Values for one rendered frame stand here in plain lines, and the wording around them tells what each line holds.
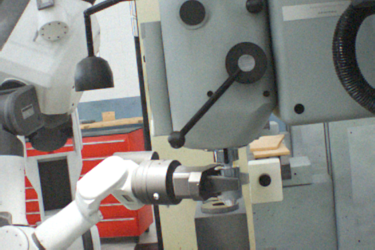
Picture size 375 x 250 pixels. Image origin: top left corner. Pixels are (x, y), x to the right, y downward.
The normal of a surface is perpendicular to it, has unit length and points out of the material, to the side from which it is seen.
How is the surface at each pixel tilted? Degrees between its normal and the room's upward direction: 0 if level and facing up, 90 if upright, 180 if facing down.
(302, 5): 90
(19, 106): 88
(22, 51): 59
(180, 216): 90
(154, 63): 90
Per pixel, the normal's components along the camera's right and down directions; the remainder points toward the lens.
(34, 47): 0.16, -0.50
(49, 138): 0.22, 0.86
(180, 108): -0.66, 0.11
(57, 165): 0.26, 0.11
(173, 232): -0.04, 0.06
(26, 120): 0.93, -0.12
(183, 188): -0.43, 0.10
